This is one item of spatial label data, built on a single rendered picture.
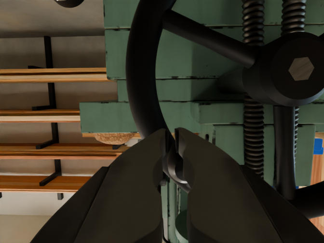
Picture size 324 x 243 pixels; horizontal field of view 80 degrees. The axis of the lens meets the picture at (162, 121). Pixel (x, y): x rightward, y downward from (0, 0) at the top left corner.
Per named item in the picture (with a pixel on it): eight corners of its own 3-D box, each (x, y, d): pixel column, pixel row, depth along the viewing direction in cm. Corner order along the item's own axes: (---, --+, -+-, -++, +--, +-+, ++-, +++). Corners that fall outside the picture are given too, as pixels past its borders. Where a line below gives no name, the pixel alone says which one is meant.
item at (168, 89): (341, 76, 34) (338, 99, 35) (276, 84, 55) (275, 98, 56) (116, 79, 36) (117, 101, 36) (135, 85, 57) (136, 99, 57)
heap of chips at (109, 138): (131, 132, 38) (132, 151, 38) (141, 122, 52) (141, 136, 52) (86, 132, 38) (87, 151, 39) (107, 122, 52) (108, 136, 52)
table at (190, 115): (506, 100, 25) (495, 145, 26) (321, 97, 55) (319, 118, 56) (45, 104, 27) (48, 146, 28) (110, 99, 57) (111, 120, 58)
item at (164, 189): (167, 181, 73) (168, 218, 75) (167, 172, 82) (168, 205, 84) (145, 181, 74) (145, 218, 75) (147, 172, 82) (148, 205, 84)
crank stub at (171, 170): (191, 143, 12) (214, 175, 12) (184, 128, 18) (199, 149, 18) (158, 166, 12) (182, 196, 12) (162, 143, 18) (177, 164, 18)
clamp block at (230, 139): (320, 124, 26) (314, 187, 27) (269, 114, 40) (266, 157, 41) (209, 124, 27) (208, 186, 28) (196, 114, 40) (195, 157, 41)
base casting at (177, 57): (361, 22, 33) (355, 77, 34) (239, 68, 90) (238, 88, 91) (101, 28, 35) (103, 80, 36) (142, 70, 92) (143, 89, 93)
